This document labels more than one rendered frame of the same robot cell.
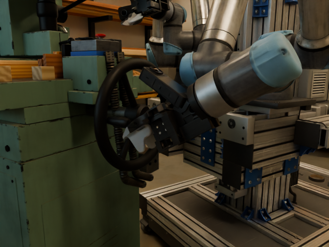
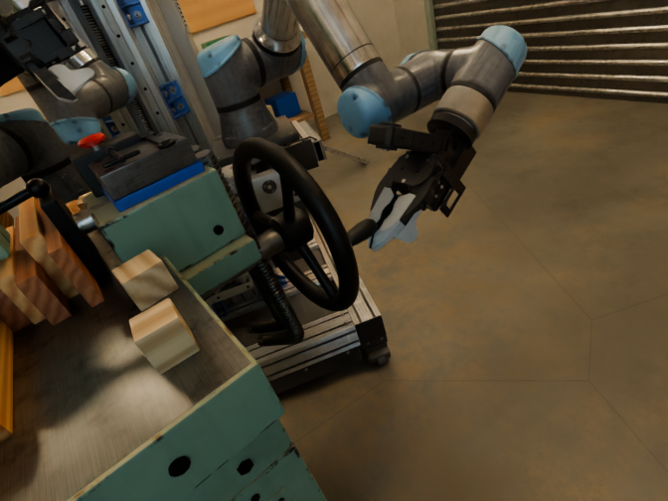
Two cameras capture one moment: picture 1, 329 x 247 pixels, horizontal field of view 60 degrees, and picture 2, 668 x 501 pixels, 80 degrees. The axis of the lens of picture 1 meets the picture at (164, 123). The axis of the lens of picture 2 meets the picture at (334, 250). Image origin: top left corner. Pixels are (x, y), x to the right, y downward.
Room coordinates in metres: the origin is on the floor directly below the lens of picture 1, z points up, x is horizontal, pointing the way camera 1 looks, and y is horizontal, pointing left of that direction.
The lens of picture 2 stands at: (0.42, 0.51, 1.09)
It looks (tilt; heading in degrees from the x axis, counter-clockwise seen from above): 33 degrees down; 299
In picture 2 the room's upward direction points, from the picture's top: 18 degrees counter-clockwise
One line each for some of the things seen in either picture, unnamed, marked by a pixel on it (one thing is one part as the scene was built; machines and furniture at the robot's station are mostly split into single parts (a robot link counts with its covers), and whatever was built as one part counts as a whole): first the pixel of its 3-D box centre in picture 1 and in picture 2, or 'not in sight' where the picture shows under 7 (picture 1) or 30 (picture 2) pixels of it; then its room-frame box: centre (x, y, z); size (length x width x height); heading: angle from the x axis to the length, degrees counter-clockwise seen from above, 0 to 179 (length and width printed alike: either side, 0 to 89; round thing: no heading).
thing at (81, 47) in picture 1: (99, 46); (133, 160); (0.82, 0.18, 0.99); 0.13 x 0.11 x 0.06; 147
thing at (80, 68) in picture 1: (98, 72); (163, 216); (0.82, 0.18, 0.91); 0.15 x 0.14 x 0.09; 147
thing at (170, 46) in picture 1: (176, 40); (74, 107); (1.16, -0.05, 1.03); 0.11 x 0.08 x 0.11; 100
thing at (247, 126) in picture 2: (271, 84); (245, 117); (1.04, -0.39, 0.87); 0.15 x 0.15 x 0.10
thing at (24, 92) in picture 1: (79, 87); (116, 280); (0.86, 0.26, 0.87); 0.61 x 0.30 x 0.06; 147
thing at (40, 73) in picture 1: (43, 73); (145, 279); (0.73, 0.31, 0.92); 0.04 x 0.04 x 0.03; 60
